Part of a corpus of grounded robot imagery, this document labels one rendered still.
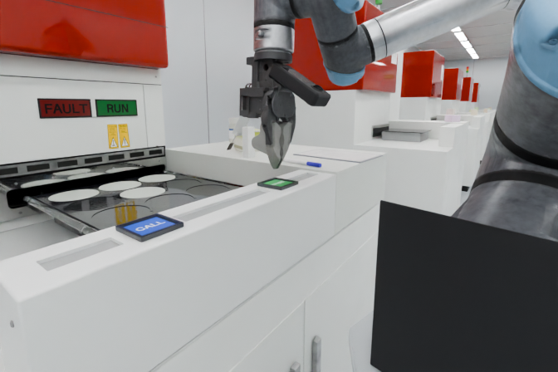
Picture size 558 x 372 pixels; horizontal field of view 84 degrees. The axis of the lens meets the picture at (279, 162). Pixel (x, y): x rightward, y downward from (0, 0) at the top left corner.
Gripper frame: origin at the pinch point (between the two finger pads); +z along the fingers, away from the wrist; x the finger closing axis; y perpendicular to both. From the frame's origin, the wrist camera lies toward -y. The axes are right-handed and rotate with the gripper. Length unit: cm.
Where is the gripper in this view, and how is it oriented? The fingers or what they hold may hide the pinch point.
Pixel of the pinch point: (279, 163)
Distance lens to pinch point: 59.5
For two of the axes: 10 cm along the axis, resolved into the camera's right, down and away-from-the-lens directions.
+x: -5.9, 1.0, -8.0
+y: -8.1, -1.1, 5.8
